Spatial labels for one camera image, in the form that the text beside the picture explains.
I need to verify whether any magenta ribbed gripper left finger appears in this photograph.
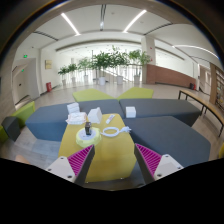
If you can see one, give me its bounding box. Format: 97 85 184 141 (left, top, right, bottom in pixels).
47 145 95 186

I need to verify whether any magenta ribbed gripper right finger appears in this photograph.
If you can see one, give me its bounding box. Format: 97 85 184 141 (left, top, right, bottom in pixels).
134 144 183 184

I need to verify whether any black charger plug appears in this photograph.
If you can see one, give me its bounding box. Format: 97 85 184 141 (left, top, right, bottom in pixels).
85 122 91 135

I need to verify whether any round yellow-white socket base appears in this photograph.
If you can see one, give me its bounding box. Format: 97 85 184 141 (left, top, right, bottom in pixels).
76 127 101 148

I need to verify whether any grey lower right sofa block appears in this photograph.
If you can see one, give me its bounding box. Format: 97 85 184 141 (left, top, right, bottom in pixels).
124 116 211 167

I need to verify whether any grey sofa block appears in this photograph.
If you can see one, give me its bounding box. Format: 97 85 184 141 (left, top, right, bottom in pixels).
119 99 201 126
124 116 211 167
25 99 125 141

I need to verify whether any yellow low table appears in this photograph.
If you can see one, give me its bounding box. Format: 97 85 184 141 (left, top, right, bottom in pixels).
58 125 136 182

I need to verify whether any grey left sofa block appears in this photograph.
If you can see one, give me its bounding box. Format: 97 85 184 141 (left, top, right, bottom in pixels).
25 99 125 141

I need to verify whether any white angular box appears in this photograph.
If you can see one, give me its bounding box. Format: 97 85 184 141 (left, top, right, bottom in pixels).
88 107 102 124

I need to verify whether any white cube box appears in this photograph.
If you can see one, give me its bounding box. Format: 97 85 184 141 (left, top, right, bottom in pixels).
126 106 136 118

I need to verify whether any grey upper right sofa block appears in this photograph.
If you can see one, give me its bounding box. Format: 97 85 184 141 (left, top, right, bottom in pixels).
119 99 201 126

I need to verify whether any white tissue box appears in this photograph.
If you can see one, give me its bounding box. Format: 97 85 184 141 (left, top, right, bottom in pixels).
67 102 80 114

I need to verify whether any white remote stick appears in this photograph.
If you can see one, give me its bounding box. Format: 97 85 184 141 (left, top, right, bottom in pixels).
106 114 115 124

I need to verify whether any lime green side seat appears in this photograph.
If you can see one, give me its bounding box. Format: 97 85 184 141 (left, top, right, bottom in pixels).
0 102 35 143

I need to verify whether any green left ottoman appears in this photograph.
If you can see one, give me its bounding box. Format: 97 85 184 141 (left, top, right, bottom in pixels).
73 88 112 102

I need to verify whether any green ottoman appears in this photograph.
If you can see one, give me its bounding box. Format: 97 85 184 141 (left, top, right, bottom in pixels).
73 88 112 102
118 87 154 100

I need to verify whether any green right ottoman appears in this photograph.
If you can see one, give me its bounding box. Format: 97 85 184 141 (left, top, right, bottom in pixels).
118 87 154 100

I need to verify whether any dark grey side stool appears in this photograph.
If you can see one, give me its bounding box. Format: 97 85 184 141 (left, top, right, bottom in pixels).
2 116 20 141

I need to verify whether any wooden bench with black legs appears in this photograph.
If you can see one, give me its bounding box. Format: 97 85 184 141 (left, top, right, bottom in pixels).
178 90 224 136

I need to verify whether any red fire extinguisher box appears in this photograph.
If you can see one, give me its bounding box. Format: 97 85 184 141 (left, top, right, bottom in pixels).
46 82 52 92

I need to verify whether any potted plant far left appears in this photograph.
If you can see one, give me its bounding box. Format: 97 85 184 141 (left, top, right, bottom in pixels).
58 66 69 86

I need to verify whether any wooden shelf unit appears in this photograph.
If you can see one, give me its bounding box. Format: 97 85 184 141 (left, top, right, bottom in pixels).
209 64 224 114

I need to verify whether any large potted plant centre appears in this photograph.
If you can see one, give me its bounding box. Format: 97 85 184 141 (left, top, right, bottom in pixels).
92 52 111 86

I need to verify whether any potted plant centre right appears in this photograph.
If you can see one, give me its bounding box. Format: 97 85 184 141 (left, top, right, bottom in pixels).
111 46 129 85

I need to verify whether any white coiled cable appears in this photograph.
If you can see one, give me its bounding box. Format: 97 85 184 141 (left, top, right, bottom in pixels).
100 125 132 138

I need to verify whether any yellow wall poster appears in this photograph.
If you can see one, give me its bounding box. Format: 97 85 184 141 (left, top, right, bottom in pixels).
45 60 52 70

